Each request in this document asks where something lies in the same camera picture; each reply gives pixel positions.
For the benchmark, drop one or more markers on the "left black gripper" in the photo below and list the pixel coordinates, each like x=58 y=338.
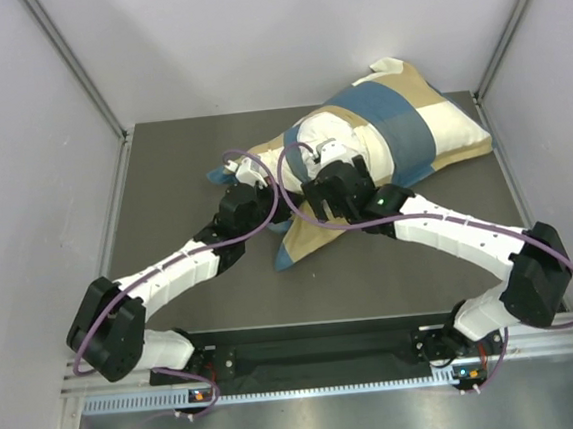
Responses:
x=283 y=208

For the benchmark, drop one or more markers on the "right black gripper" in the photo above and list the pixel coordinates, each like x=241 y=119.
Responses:
x=317 y=195

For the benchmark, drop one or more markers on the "white pillow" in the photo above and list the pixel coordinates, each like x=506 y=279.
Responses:
x=364 y=140

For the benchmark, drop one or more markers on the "checkered blue beige white pillowcase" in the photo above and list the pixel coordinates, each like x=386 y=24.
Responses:
x=425 y=130

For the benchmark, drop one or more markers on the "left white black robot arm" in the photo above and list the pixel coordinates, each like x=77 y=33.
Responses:
x=109 y=331

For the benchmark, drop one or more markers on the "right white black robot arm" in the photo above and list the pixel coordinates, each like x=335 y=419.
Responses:
x=532 y=280

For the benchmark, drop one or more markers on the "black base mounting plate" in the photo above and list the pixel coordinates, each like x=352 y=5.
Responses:
x=232 y=354

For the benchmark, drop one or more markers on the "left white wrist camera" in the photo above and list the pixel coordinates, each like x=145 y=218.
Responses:
x=247 y=171

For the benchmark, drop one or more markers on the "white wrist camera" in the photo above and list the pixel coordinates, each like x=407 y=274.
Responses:
x=332 y=150
x=247 y=171

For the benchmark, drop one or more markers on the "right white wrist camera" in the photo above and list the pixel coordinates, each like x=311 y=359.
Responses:
x=332 y=150

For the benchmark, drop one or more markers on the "left aluminium frame post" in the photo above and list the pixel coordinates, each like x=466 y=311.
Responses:
x=61 y=46

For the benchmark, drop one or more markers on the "aluminium frame post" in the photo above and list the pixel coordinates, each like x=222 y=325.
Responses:
x=61 y=46
x=508 y=34

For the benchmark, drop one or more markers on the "grey slotted cable duct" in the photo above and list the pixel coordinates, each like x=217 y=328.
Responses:
x=192 y=398

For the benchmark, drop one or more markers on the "right aluminium frame post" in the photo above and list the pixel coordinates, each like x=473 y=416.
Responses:
x=508 y=34

